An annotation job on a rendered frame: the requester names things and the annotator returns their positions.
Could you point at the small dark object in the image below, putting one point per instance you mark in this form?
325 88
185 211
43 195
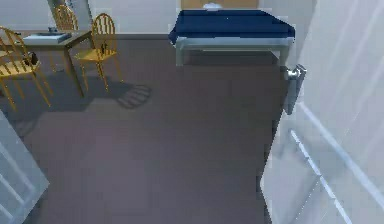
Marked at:
52 29
32 57

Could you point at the yellow wooden chair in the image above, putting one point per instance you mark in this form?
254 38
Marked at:
15 63
100 43
65 18

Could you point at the brown wooden table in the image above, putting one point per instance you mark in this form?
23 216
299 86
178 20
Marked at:
71 41

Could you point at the grey laptop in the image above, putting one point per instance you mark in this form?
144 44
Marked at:
46 37

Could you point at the blue covered bed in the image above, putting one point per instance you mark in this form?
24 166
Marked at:
230 25

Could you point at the white pillow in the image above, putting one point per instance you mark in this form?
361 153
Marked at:
212 6

